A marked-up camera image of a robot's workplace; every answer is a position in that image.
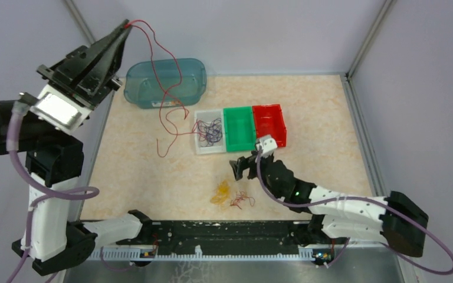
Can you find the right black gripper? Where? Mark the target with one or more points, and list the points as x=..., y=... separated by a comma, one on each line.
x=242, y=163

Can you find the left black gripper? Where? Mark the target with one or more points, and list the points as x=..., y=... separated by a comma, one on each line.
x=64, y=72

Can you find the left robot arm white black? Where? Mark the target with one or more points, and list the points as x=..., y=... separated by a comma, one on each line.
x=36, y=132

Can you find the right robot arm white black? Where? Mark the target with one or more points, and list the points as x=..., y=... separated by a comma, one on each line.
x=394, y=220

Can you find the green plastic bin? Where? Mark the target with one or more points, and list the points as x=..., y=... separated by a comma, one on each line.
x=239, y=129

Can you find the white plastic bin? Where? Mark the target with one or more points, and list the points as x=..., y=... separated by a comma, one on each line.
x=209, y=131

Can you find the red plastic bin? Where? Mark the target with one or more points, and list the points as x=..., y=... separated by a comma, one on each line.
x=269, y=120

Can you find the teal transparent plastic tub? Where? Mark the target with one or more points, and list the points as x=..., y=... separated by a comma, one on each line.
x=165, y=83

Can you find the left aluminium frame post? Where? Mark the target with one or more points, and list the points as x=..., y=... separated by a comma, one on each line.
x=86, y=32

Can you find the aluminium frame post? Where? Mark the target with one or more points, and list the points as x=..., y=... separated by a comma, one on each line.
x=86, y=32
x=372, y=33

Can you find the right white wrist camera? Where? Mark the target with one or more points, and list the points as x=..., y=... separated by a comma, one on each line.
x=266, y=145

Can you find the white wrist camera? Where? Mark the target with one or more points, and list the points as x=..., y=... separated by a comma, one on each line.
x=59, y=110
x=266, y=145

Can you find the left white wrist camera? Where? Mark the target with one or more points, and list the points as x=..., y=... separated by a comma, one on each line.
x=59, y=110

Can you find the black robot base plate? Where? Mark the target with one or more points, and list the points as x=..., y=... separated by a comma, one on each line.
x=222, y=238

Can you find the white slotted cable duct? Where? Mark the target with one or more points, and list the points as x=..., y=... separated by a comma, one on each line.
x=137, y=255

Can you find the right aluminium frame post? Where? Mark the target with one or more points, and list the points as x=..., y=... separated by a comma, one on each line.
x=372, y=33

